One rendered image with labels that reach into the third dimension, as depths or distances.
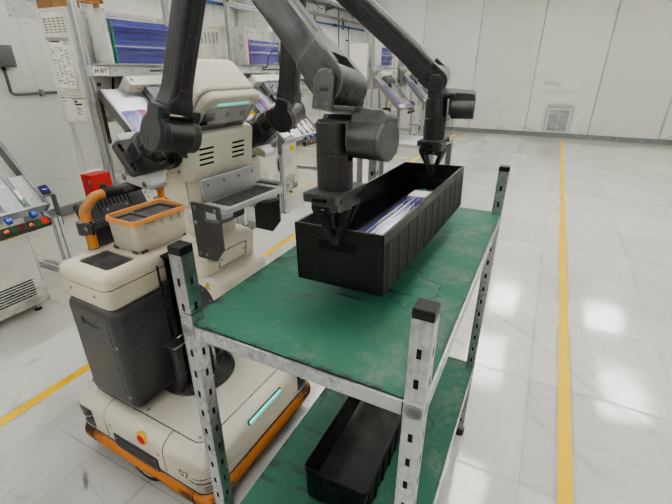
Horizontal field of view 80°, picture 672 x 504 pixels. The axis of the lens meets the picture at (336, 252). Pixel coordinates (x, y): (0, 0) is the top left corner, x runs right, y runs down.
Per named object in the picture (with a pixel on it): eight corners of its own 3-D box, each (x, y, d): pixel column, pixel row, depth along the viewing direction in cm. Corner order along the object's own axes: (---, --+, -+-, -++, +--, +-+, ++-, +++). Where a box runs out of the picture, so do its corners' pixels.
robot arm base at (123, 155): (154, 137, 100) (109, 144, 91) (168, 118, 96) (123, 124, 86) (173, 167, 101) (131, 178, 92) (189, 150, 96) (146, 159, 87)
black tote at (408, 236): (402, 198, 122) (404, 161, 118) (460, 205, 114) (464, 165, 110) (298, 277, 77) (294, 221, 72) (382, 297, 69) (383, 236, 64)
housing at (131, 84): (176, 95, 329) (184, 82, 321) (124, 99, 290) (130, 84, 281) (170, 87, 329) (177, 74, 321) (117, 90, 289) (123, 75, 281)
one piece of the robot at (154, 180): (121, 180, 99) (115, 133, 93) (139, 175, 103) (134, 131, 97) (150, 191, 95) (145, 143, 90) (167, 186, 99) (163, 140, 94)
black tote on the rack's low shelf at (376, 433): (382, 364, 152) (383, 340, 147) (427, 378, 145) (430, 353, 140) (303, 494, 106) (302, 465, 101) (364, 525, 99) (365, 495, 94)
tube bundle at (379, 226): (415, 199, 117) (416, 188, 115) (439, 202, 114) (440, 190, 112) (330, 269, 76) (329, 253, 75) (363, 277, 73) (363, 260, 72)
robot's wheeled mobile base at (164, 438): (84, 438, 159) (66, 390, 149) (203, 349, 210) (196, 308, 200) (211, 522, 130) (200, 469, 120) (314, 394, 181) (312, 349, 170)
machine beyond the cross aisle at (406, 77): (434, 135, 884) (444, 37, 805) (424, 141, 817) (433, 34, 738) (376, 131, 940) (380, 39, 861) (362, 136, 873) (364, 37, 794)
